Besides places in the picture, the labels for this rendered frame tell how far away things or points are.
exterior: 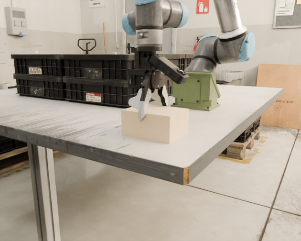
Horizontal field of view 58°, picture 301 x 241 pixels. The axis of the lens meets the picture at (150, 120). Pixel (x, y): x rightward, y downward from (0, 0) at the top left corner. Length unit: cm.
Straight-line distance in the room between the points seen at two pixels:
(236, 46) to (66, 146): 78
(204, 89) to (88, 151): 61
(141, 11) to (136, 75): 17
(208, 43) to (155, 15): 55
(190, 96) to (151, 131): 47
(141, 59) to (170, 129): 22
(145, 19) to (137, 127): 29
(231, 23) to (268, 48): 302
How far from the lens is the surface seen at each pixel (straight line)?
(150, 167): 63
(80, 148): 76
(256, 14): 426
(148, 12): 76
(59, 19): 557
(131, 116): 78
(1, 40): 488
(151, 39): 76
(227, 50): 122
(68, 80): 138
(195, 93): 117
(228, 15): 118
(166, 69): 74
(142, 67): 79
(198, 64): 120
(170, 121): 71
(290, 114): 395
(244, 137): 262
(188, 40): 455
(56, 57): 143
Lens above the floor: 93
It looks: 14 degrees down
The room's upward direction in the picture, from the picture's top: straight up
